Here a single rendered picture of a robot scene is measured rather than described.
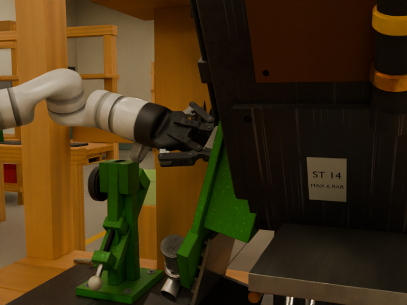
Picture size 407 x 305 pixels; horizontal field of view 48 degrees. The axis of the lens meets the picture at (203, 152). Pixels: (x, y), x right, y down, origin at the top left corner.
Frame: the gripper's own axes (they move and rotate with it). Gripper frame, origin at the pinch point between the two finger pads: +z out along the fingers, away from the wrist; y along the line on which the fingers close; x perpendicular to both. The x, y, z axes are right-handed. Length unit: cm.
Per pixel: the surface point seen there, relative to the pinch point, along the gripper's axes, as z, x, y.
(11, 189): -350, 410, 114
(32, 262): -46, 48, -20
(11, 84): -383, 331, 210
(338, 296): 23.2, -19.4, -24.2
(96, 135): -43, 33, 13
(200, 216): 3.7, -4.2, -14.9
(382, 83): 21.0, -30.9, -8.5
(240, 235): 9.7, -2.7, -14.7
